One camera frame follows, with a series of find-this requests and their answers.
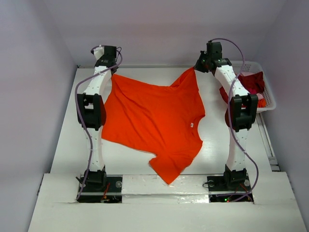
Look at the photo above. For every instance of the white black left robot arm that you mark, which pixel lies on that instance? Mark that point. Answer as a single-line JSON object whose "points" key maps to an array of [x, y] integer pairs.
{"points": [[91, 112]]}

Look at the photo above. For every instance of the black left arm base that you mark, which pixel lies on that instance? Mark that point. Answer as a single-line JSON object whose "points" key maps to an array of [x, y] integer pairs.
{"points": [[111, 193]]}

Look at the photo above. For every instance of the dark red t shirt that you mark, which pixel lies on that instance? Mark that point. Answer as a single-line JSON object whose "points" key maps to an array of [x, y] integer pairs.
{"points": [[253, 82]]}

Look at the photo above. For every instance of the orange garment in basket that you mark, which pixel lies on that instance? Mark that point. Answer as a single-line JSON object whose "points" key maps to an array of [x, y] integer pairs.
{"points": [[262, 103]]}

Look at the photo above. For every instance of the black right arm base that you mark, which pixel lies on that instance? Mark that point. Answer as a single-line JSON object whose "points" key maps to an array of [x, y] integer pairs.
{"points": [[219, 192]]}

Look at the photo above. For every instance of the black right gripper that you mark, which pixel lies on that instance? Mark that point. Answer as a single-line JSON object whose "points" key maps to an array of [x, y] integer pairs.
{"points": [[200, 65]]}

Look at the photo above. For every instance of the orange t shirt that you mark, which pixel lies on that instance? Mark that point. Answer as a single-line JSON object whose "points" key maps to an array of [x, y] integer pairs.
{"points": [[162, 120]]}

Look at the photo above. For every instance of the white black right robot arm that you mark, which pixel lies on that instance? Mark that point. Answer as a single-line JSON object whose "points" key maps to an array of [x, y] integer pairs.
{"points": [[239, 117]]}

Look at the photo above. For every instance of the pink garment in basket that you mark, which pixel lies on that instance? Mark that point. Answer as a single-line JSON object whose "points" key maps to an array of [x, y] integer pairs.
{"points": [[260, 96]]}

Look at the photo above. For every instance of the white plastic laundry basket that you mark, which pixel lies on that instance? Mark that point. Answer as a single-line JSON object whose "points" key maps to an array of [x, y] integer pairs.
{"points": [[255, 67]]}

